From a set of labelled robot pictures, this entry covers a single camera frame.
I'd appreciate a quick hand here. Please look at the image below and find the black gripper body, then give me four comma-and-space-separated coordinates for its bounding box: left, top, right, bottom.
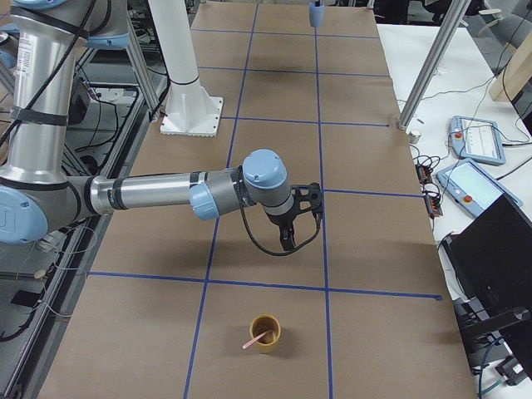
266, 210, 296, 233

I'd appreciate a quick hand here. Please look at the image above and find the pink chopstick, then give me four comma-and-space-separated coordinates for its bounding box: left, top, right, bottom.
242, 330, 273, 350

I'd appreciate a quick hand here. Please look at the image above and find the light blue plastic cup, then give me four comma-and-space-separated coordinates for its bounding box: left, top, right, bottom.
308, 0, 325, 28

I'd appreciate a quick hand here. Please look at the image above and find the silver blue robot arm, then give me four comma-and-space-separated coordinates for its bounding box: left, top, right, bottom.
1, 1, 300, 254

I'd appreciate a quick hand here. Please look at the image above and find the tan wooden cup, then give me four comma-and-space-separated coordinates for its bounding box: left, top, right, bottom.
249, 313, 282, 354

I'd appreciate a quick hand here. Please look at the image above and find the small metal cylinder weight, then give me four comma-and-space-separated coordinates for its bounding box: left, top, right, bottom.
408, 130, 421, 145

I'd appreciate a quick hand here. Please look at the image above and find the near blue teach pendant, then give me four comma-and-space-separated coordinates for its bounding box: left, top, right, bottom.
436, 158, 523, 217

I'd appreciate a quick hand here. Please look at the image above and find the blue teach pendant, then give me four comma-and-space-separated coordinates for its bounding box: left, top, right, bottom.
436, 158, 523, 217
449, 116, 506, 165

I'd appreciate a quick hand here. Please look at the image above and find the black monitor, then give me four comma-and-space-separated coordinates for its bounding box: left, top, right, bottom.
444, 195, 531, 352

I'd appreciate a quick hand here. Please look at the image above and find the far blue teach pendant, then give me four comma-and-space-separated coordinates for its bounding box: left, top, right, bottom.
449, 116, 506, 165

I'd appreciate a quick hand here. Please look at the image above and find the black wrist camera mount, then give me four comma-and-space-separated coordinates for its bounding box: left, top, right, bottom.
291, 182, 323, 227

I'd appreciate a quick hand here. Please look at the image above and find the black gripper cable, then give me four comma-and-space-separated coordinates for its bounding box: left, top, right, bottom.
239, 195, 321, 256

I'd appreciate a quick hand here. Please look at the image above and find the white camera mast pedestal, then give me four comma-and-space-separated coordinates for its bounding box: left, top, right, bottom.
149, 0, 224, 137

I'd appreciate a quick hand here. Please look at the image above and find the aluminium frame post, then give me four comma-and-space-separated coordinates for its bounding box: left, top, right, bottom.
397, 0, 470, 131

